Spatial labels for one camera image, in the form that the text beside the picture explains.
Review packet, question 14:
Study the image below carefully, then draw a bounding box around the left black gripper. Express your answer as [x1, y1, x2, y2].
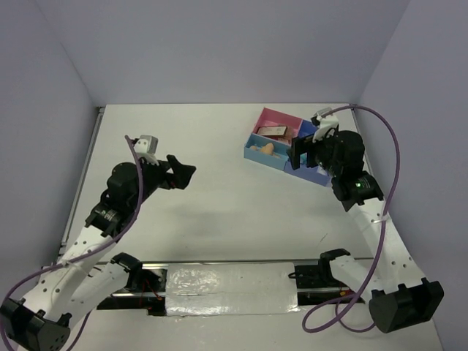
[129, 154, 195, 210]

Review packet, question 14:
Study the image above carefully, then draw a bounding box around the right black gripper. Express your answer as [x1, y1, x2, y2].
[287, 129, 342, 177]

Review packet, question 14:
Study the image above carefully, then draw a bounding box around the brown eyeshadow palette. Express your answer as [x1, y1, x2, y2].
[256, 125, 287, 137]

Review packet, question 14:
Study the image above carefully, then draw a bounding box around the pink rectangular compact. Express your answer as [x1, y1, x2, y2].
[277, 126, 298, 145]

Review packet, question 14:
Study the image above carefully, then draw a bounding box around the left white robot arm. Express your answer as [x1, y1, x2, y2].
[1, 155, 196, 350]

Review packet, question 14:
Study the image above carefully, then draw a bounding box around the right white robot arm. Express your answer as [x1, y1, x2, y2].
[287, 131, 444, 333]

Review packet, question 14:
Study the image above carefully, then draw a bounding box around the pink blue organizer box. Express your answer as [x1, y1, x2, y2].
[244, 107, 331, 186]

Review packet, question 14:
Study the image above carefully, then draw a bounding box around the silver foil tape cover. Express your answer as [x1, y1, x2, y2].
[165, 263, 298, 317]

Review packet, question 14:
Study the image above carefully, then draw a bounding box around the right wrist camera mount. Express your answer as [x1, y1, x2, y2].
[311, 107, 339, 143]

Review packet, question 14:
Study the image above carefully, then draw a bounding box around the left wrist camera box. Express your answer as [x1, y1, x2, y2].
[134, 135, 159, 159]

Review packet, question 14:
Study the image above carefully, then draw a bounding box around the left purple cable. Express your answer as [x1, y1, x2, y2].
[5, 134, 147, 350]

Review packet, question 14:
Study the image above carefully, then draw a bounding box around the purple cable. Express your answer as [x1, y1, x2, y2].
[5, 134, 147, 350]
[301, 104, 400, 333]

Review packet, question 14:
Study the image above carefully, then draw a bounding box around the black metal base rail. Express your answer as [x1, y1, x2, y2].
[97, 261, 352, 317]

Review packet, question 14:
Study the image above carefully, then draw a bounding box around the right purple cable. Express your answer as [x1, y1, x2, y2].
[301, 104, 400, 333]

